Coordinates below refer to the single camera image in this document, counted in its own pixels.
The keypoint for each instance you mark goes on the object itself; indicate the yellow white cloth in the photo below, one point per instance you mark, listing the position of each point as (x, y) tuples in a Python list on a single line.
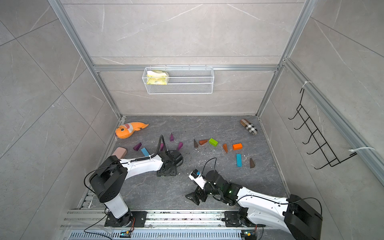
[(157, 77)]

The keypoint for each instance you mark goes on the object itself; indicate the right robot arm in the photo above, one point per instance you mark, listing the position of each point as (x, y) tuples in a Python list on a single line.
[(293, 215)]

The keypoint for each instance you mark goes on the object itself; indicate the black wire hook rack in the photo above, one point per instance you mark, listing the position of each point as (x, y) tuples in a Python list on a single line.
[(317, 137)]

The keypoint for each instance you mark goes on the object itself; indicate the plaid brown case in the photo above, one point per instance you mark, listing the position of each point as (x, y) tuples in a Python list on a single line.
[(249, 126)]

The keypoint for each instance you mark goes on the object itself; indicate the white wire mesh basket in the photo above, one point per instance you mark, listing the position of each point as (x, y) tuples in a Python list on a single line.
[(182, 80)]

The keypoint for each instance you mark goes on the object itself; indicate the light green block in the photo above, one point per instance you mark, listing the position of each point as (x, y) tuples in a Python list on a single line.
[(213, 142)]

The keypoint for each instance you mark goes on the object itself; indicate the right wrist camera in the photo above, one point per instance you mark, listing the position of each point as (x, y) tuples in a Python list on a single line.
[(198, 178)]

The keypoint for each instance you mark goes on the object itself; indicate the reddish brown wedge block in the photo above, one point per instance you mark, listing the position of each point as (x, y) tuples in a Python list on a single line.
[(202, 142)]

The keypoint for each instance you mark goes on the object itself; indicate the light blue flat block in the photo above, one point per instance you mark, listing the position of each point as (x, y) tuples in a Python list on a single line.
[(145, 152)]

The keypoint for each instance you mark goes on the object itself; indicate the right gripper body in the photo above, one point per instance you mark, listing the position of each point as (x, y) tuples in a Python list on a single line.
[(207, 190)]

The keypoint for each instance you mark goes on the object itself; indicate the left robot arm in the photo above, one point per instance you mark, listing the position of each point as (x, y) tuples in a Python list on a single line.
[(108, 179)]

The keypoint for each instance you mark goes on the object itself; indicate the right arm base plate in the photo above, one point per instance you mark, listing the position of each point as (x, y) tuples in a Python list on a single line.
[(235, 219)]

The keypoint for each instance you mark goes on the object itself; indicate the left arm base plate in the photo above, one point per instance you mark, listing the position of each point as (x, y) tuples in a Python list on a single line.
[(126, 219)]

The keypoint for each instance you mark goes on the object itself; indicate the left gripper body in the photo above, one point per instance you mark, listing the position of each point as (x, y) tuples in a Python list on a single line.
[(172, 172)]

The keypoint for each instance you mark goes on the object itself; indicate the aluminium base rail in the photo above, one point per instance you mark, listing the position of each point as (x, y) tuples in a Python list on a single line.
[(89, 224)]

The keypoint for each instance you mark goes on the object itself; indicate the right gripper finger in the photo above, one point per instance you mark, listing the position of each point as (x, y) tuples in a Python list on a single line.
[(197, 201), (191, 196)]

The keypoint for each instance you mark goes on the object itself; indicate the orange rectangular block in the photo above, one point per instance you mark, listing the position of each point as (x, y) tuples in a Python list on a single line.
[(238, 146)]

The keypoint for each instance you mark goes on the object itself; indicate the orange fish plush toy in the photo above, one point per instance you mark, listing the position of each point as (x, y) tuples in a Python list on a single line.
[(126, 130)]

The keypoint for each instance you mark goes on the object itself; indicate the teal flat block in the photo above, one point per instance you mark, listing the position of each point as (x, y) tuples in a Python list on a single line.
[(239, 160)]

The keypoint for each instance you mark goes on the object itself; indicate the orange brown wedge block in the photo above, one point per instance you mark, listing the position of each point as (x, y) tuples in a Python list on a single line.
[(225, 147)]

